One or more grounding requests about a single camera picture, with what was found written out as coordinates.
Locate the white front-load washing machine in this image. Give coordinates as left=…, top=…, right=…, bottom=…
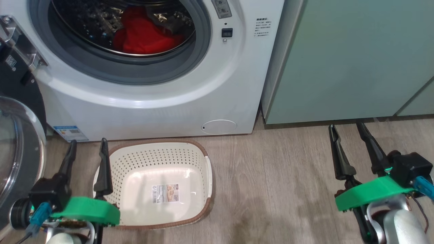
left=0, top=0, right=285, bottom=142

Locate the thin dark right arm cable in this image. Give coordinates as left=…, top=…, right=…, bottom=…
left=407, top=196, right=430, bottom=234

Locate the black round glass washer door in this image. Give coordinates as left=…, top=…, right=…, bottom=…
left=0, top=34, right=48, bottom=238

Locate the plain red garment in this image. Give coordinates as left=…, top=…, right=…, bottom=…
left=113, top=7, right=185, bottom=55

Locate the cream perforated laundry basket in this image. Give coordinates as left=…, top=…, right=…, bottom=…
left=93, top=138, right=213, bottom=230

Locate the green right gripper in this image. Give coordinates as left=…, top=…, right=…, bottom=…
left=328, top=122, right=422, bottom=212

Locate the blue energy label sticker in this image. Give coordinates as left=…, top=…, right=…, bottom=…
left=53, top=125, right=90, bottom=142

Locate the pale green plain cabinet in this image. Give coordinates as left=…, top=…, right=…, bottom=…
left=261, top=0, right=434, bottom=125

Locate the oval washer drain filter cover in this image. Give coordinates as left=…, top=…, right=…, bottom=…
left=202, top=119, right=238, bottom=135

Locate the printed basket label sticker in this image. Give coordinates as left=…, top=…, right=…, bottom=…
left=152, top=184, right=179, bottom=204

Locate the black text warning sticker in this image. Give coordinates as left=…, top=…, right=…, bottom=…
left=254, top=18, right=272, bottom=39

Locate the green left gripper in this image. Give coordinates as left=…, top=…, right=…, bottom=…
left=51, top=138, right=121, bottom=227

